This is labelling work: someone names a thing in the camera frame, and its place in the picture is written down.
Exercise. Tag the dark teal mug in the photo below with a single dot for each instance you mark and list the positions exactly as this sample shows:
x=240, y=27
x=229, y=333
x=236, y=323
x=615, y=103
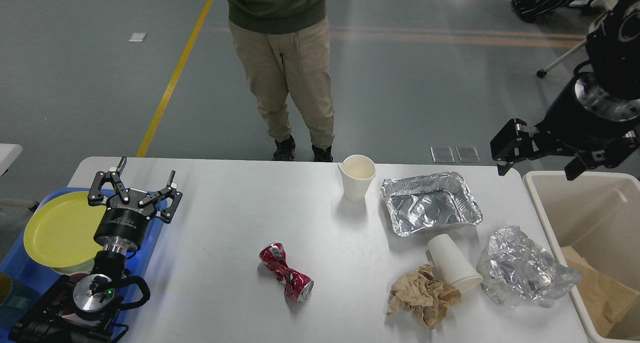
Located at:
x=16, y=299

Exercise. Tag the crumpled brown paper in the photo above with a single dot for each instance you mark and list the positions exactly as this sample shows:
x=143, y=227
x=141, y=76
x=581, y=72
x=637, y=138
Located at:
x=420, y=293

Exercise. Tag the blue plastic tray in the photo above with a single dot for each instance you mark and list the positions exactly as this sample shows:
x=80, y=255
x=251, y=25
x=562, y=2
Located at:
x=18, y=265

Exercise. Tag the beige plastic bin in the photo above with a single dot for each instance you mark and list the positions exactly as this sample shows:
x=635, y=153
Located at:
x=598, y=215

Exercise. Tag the aluminium foil tray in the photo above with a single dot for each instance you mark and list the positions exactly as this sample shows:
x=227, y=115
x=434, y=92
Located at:
x=435, y=202

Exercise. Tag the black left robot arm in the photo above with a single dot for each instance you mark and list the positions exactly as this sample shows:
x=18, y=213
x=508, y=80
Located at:
x=97, y=298

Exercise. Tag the person in green sweater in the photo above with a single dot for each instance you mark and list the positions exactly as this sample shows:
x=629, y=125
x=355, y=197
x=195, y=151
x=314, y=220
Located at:
x=284, y=48

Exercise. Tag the lying white paper cup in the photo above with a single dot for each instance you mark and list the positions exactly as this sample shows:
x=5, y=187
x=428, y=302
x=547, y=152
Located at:
x=452, y=264

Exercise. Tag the crushed red soda can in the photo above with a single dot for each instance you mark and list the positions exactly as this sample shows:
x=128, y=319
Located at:
x=298, y=286

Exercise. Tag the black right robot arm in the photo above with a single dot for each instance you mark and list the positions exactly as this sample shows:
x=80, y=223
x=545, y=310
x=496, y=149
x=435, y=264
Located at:
x=613, y=51

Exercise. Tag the white side table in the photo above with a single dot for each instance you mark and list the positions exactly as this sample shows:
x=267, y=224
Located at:
x=8, y=154

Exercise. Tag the office chair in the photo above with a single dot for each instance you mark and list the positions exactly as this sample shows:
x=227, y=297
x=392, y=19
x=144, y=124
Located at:
x=541, y=73

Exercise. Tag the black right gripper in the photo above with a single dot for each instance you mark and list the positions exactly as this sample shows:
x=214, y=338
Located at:
x=584, y=121

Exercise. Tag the upright white paper cup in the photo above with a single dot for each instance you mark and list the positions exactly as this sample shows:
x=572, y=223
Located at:
x=357, y=172

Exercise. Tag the yellow plastic plate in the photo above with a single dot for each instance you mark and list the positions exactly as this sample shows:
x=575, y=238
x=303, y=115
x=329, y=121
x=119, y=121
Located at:
x=61, y=233

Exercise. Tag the pale green plate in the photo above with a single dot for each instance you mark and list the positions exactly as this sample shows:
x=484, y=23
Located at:
x=84, y=267

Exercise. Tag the crumpled clear plastic wrap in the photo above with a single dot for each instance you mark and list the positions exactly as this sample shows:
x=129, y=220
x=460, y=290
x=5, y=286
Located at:
x=516, y=270

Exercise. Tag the large brown paper bag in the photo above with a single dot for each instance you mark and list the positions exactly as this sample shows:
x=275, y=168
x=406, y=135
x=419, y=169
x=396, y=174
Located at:
x=607, y=300

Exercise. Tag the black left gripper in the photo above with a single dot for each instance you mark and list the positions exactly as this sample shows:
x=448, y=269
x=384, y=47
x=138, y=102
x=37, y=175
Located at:
x=125, y=223

